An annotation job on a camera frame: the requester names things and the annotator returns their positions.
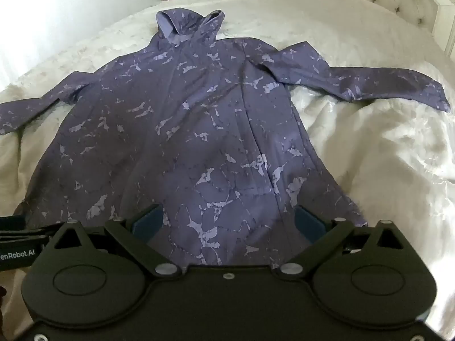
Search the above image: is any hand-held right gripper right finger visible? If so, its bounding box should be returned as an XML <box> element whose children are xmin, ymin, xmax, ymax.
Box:
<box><xmin>275</xmin><ymin>204</ymin><xmax>410</xmax><ymax>280</ymax></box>

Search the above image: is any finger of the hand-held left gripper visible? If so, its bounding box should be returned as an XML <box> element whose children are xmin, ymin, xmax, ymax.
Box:
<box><xmin>0</xmin><ymin>230</ymin><xmax>57</xmax><ymax>245</ymax></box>

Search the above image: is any purple patterned hooded jacket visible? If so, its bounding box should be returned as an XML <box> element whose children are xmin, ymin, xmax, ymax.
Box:
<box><xmin>0</xmin><ymin>8</ymin><xmax>451</xmax><ymax>269</ymax></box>

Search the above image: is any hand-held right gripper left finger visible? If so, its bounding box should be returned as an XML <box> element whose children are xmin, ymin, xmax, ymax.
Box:
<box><xmin>47</xmin><ymin>204</ymin><xmax>181</xmax><ymax>278</ymax></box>

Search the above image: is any white bed blanket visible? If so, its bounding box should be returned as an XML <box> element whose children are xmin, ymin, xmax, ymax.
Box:
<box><xmin>0</xmin><ymin>0</ymin><xmax>455</xmax><ymax>327</ymax></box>

